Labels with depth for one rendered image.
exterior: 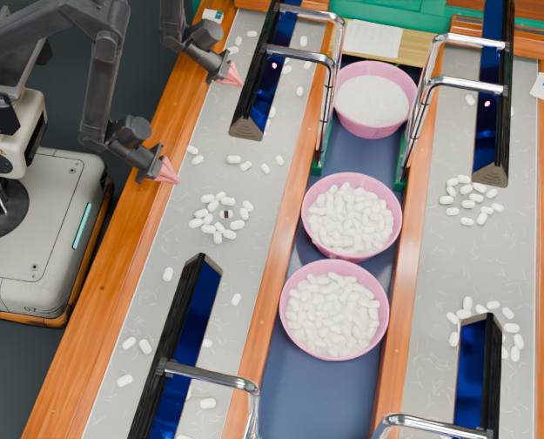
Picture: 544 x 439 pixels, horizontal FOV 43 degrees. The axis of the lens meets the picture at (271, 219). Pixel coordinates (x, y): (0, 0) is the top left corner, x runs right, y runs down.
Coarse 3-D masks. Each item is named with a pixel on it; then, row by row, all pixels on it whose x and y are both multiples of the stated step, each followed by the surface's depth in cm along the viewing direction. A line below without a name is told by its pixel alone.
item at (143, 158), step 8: (160, 144) 170; (136, 152) 165; (144, 152) 166; (152, 152) 168; (128, 160) 166; (136, 160) 166; (144, 160) 166; (152, 160) 167; (144, 168) 167; (144, 176) 166
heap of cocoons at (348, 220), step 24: (336, 192) 187; (360, 192) 188; (312, 216) 183; (336, 216) 184; (360, 216) 185; (384, 216) 185; (312, 240) 181; (336, 240) 179; (360, 240) 180; (384, 240) 181
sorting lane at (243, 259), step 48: (240, 48) 217; (288, 96) 207; (192, 144) 196; (240, 144) 196; (288, 144) 197; (192, 192) 186; (240, 192) 187; (192, 240) 178; (240, 240) 179; (144, 288) 170; (240, 288) 171; (144, 336) 164; (240, 336) 164; (192, 384) 158; (96, 432) 151; (192, 432) 152
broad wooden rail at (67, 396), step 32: (224, 0) 225; (224, 32) 219; (192, 64) 209; (192, 96) 202; (160, 128) 195; (192, 128) 198; (128, 192) 183; (160, 192) 184; (128, 224) 178; (96, 256) 172; (128, 256) 172; (96, 288) 167; (128, 288) 169; (96, 320) 163; (64, 352) 158; (96, 352) 159; (64, 384) 154; (96, 384) 156; (32, 416) 150; (64, 416) 150
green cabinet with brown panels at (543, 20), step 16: (352, 0) 215; (368, 0) 215; (384, 0) 214; (400, 0) 212; (416, 0) 211; (432, 0) 209; (448, 0) 209; (464, 0) 208; (480, 0) 207; (528, 0) 203; (448, 16) 212; (480, 16) 210; (528, 16) 207
